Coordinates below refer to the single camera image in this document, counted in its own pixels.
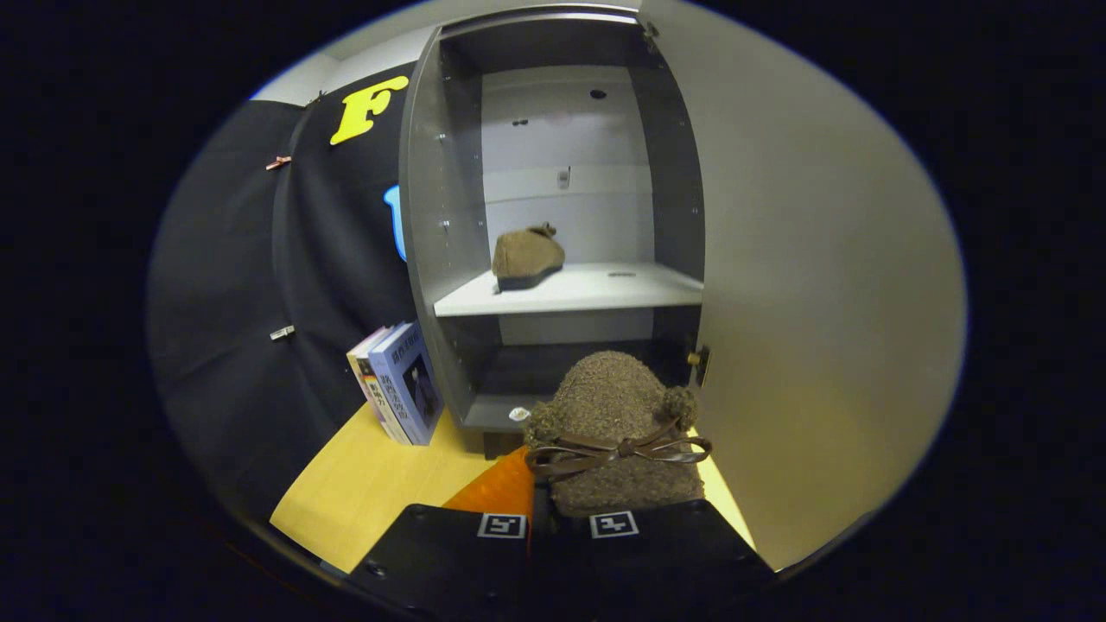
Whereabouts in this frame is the brown fuzzy shoe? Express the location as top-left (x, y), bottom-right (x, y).
top-left (491, 222), bottom-right (567, 293)
top-left (523, 350), bottom-right (714, 519)

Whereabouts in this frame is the dark spine book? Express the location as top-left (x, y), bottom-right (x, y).
top-left (356, 328), bottom-right (412, 446)

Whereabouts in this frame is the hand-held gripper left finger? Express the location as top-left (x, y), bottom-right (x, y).
top-left (344, 445), bottom-right (536, 621)

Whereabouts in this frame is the black backdrop cloth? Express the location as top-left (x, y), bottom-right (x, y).
top-left (147, 62), bottom-right (420, 519)

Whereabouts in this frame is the white book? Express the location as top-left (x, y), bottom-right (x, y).
top-left (347, 326), bottom-right (390, 433)

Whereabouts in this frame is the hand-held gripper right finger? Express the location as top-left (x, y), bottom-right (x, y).
top-left (551, 498), bottom-right (777, 620)

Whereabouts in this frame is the grey shoe cabinet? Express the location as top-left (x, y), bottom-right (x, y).
top-left (399, 4), bottom-right (711, 459)

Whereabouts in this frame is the beige shoe cabinet door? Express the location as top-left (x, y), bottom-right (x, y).
top-left (639, 0), bottom-right (969, 571)

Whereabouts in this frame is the blue cover book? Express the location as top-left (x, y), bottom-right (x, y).
top-left (369, 321), bottom-right (445, 447)

